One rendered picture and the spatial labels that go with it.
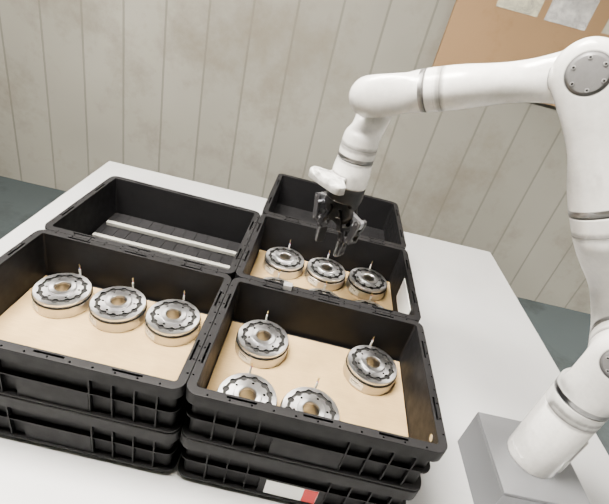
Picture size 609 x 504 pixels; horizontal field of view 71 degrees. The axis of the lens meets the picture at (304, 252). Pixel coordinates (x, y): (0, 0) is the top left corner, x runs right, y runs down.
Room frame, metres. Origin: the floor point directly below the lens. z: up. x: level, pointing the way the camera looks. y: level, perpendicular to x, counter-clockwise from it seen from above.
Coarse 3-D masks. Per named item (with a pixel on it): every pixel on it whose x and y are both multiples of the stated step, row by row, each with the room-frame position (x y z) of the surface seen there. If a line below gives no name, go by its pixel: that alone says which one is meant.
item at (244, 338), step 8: (256, 320) 0.66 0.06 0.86; (264, 320) 0.66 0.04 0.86; (240, 328) 0.62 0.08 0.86; (248, 328) 0.63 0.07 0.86; (272, 328) 0.65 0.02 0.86; (280, 328) 0.65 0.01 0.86; (240, 336) 0.60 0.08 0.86; (248, 336) 0.61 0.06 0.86; (280, 336) 0.63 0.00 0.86; (240, 344) 0.58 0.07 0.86; (248, 344) 0.59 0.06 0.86; (256, 344) 0.59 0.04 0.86; (272, 344) 0.60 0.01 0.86; (280, 344) 0.61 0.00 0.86; (248, 352) 0.57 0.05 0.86; (256, 352) 0.57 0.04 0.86; (264, 352) 0.58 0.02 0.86; (272, 352) 0.58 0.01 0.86; (280, 352) 0.59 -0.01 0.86
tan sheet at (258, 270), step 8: (264, 256) 0.94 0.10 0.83; (256, 264) 0.90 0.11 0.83; (304, 264) 0.96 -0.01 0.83; (256, 272) 0.86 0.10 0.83; (264, 272) 0.87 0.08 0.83; (304, 272) 0.92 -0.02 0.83; (288, 280) 0.87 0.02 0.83; (296, 280) 0.88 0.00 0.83; (304, 280) 0.89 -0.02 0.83; (344, 280) 0.93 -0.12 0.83; (304, 288) 0.85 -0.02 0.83; (312, 288) 0.86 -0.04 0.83; (344, 288) 0.90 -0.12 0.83; (344, 296) 0.86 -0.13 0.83; (352, 296) 0.87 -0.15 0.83; (384, 296) 0.91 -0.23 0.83; (384, 304) 0.88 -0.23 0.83
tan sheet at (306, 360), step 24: (288, 336) 0.67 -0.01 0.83; (240, 360) 0.57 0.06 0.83; (288, 360) 0.61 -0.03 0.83; (312, 360) 0.62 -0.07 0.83; (336, 360) 0.64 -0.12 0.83; (216, 384) 0.50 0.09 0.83; (288, 384) 0.55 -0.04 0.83; (312, 384) 0.56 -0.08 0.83; (336, 384) 0.58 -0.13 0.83; (360, 408) 0.54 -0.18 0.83; (384, 408) 0.55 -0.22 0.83
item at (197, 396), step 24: (264, 288) 0.68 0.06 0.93; (360, 312) 0.69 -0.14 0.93; (216, 336) 0.52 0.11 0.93; (192, 384) 0.41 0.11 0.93; (432, 384) 0.54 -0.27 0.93; (216, 408) 0.40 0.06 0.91; (240, 408) 0.40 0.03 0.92; (264, 408) 0.40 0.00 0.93; (288, 408) 0.42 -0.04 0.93; (432, 408) 0.49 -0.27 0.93; (312, 432) 0.40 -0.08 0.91; (336, 432) 0.40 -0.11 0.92; (360, 432) 0.41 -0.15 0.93; (384, 432) 0.42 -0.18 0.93; (432, 456) 0.41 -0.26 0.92
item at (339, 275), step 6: (318, 258) 0.95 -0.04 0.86; (324, 258) 0.96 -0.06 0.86; (312, 264) 0.92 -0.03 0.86; (336, 264) 0.95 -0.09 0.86; (312, 270) 0.89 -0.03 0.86; (318, 270) 0.90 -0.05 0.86; (336, 270) 0.92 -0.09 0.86; (342, 270) 0.93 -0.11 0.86; (318, 276) 0.87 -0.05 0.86; (324, 276) 0.88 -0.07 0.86; (330, 276) 0.89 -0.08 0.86; (336, 276) 0.90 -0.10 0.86; (342, 276) 0.90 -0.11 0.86
